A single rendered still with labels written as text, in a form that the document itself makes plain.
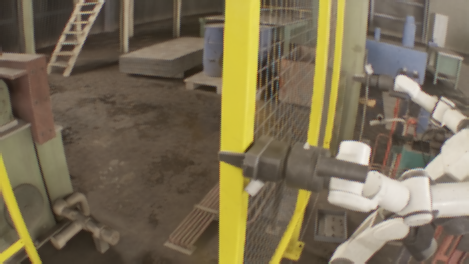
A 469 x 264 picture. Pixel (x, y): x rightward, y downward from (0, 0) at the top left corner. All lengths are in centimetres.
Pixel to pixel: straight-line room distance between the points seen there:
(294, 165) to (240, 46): 23
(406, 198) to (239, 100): 44
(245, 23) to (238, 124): 19
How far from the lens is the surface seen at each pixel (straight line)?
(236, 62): 60
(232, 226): 77
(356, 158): 63
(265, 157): 63
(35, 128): 226
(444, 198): 86
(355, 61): 303
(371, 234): 125
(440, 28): 1124
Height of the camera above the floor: 166
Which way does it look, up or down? 24 degrees down
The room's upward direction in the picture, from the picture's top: 2 degrees clockwise
